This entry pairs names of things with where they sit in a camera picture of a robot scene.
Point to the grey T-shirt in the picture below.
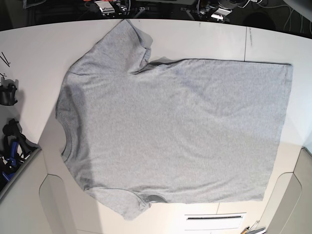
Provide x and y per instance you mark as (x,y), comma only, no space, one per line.
(188,131)

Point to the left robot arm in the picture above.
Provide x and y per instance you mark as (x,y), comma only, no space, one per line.
(212,10)

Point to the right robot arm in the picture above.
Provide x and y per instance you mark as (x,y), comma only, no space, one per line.
(109,8)

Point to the black and blue tool pile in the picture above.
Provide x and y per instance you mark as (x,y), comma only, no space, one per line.
(16,150)

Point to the pens at bottom edge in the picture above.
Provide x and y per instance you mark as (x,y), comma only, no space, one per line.
(253,230)

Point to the black cup holder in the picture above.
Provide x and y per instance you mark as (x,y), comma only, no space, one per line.
(8,89)

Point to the black thin sticks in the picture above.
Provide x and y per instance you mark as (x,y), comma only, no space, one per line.
(4,59)

